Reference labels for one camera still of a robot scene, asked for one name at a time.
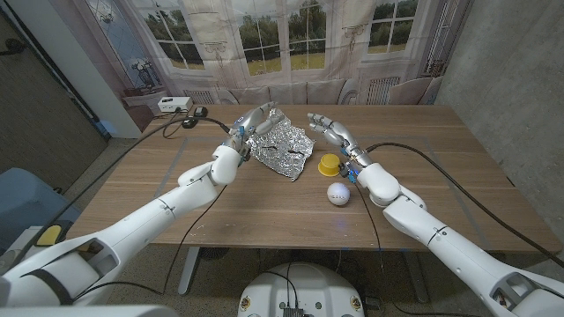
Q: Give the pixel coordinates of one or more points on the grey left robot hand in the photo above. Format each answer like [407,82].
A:
[249,125]

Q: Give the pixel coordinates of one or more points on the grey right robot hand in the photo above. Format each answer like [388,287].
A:
[341,134]

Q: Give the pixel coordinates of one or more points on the aluminum foil sheet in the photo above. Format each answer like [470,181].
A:
[282,149]

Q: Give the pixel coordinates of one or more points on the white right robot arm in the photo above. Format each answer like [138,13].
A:
[440,238]

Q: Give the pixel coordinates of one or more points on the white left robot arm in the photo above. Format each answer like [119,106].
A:
[145,220]

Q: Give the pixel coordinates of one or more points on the yellow plastic cup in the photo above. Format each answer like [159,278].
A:
[329,165]

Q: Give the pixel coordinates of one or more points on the white ball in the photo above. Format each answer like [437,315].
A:
[338,194]

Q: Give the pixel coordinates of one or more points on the black power adapter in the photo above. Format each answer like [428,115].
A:
[190,123]
[200,112]

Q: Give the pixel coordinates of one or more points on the white power strip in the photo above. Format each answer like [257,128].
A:
[175,104]

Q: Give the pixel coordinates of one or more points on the printed window scene backdrop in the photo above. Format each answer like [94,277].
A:
[286,44]

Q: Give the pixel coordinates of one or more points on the grey metal table leg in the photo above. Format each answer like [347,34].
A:
[188,273]
[416,282]

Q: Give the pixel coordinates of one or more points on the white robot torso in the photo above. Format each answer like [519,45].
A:
[299,290]

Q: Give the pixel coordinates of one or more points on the yellow black handheld device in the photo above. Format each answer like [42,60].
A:
[49,235]

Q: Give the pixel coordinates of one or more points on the blue chair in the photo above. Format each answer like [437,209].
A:
[26,198]

